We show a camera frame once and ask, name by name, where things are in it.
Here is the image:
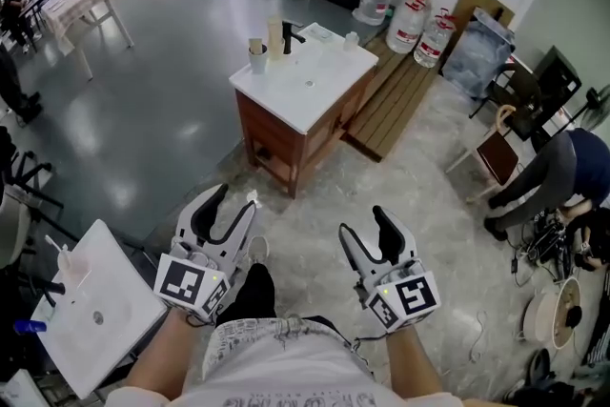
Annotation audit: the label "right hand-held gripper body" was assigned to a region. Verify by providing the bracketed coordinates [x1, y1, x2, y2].
[354, 256, 443, 335]

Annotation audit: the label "clear plastic storage bin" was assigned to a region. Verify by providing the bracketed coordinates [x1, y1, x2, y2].
[441, 7, 517, 100]

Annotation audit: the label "wooden vanity cabinet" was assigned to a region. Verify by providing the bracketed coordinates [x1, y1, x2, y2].
[235, 66, 377, 200]

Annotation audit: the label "person's white printed T-shirt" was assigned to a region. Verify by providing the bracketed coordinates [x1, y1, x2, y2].
[107, 316, 466, 407]

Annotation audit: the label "blue bottle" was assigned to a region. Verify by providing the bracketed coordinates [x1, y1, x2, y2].
[13, 318, 48, 335]

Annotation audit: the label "tall translucent tumbler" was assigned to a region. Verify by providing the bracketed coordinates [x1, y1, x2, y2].
[266, 15, 286, 62]

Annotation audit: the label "black faucet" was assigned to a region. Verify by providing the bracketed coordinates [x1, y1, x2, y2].
[28, 278, 66, 296]
[281, 20, 306, 56]

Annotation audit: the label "black office chair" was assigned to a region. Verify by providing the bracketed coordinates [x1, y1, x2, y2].
[0, 126, 66, 254]

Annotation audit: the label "small black cabinet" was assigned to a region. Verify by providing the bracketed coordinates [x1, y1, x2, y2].
[504, 45, 582, 144]

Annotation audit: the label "white folding table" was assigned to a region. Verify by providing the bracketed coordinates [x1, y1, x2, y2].
[40, 0, 128, 56]

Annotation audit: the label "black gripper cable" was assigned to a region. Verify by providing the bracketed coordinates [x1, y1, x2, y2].
[184, 313, 216, 329]
[350, 332, 390, 366]

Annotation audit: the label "white rectangular sink basin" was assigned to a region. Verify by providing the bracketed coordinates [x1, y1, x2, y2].
[30, 218, 168, 399]

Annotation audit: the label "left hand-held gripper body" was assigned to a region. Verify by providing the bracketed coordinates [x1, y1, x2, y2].
[152, 234, 240, 324]

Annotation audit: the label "wooden chair brown seat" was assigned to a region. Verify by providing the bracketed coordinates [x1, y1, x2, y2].
[445, 104, 520, 206]

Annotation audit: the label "person's right forearm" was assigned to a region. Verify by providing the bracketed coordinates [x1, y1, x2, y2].
[384, 326, 444, 397]

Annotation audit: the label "person's left forearm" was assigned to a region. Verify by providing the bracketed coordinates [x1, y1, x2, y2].
[121, 309, 218, 397]

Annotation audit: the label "brown cardboard sheet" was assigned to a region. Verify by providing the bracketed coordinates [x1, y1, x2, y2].
[450, 0, 516, 30]

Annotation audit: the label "person's white shoe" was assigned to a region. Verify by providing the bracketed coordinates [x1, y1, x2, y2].
[246, 234, 271, 264]

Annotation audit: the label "pink translucent cup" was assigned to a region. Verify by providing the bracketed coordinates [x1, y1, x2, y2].
[56, 247, 92, 285]

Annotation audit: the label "black standing fan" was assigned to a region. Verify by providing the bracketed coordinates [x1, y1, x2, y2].
[571, 83, 610, 130]

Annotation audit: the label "black round-back chair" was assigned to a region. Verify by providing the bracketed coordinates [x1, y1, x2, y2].
[469, 61, 544, 144]

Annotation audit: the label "wooden slat deck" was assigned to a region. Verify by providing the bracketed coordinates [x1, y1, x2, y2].
[345, 35, 442, 163]

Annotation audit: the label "person's black trousers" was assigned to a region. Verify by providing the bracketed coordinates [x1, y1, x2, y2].
[216, 262, 337, 333]

